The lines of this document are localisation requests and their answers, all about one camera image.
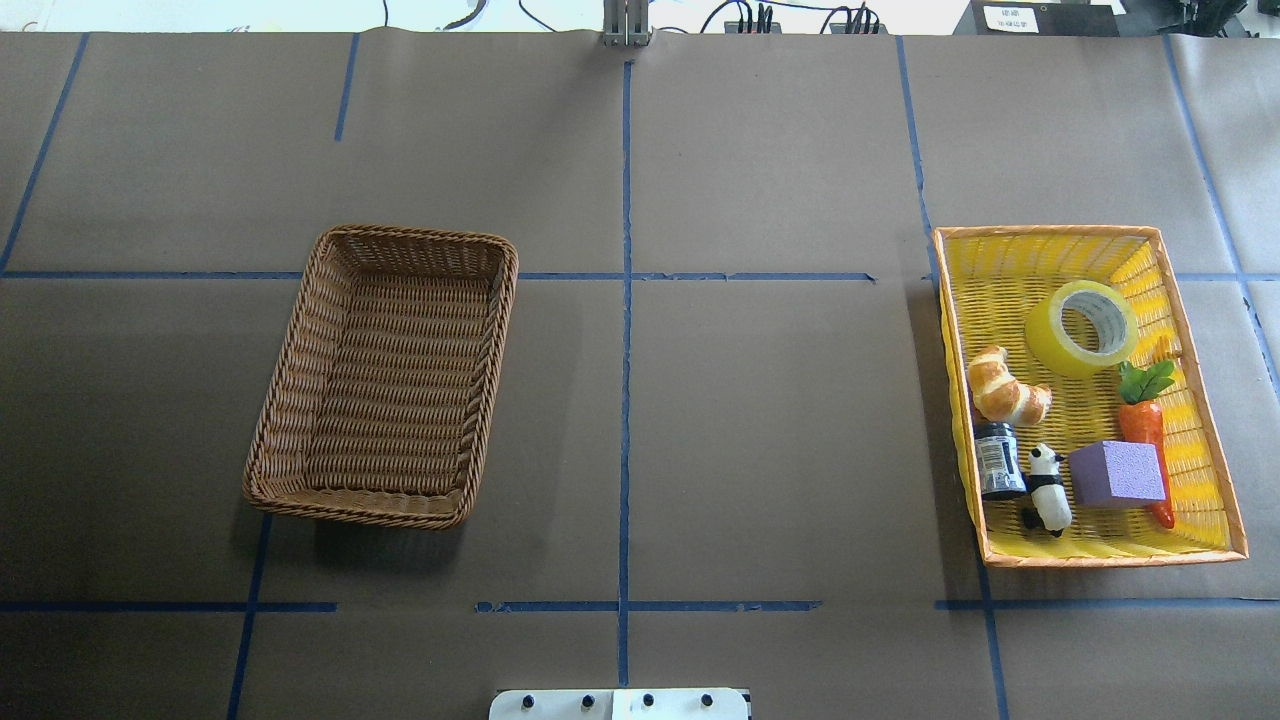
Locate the brown wicker basket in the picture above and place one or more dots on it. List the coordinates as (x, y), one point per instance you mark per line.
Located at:
(380, 406)

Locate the yellow plastic basket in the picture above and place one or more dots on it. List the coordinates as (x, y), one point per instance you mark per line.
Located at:
(990, 278)

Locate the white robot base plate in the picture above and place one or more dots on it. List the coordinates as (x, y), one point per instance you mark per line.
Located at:
(623, 703)

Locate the toy carrot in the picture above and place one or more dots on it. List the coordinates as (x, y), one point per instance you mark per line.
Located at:
(1141, 420)

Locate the purple foam block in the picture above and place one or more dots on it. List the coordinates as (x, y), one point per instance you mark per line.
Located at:
(1116, 475)

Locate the yellow tape roll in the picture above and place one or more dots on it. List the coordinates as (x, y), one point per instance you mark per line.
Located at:
(1113, 318)

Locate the small black jar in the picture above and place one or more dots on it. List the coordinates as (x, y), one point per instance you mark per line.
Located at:
(996, 451)

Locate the toy panda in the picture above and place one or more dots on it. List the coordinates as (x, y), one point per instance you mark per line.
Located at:
(1046, 506)

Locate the aluminium frame post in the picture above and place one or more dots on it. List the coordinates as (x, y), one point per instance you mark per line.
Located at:
(626, 23)

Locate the toy croissant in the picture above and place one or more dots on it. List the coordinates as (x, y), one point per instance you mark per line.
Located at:
(999, 396)

